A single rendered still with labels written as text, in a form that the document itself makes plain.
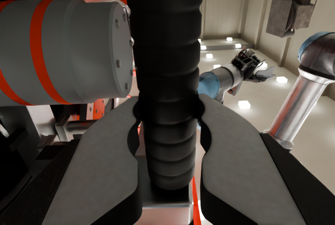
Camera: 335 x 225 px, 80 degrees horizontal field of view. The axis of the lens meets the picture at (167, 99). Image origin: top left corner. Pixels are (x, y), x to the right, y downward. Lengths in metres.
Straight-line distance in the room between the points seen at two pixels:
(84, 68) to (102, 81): 0.02
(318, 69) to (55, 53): 0.72
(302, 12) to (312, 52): 7.28
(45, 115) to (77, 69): 0.16
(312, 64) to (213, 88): 0.37
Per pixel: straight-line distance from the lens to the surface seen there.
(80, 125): 0.41
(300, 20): 8.10
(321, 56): 0.78
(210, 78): 0.54
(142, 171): 0.17
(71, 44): 0.25
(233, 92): 0.76
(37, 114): 0.38
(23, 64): 0.27
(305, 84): 0.81
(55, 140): 0.39
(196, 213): 3.07
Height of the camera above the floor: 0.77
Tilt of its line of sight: 30 degrees up
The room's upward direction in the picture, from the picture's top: 178 degrees clockwise
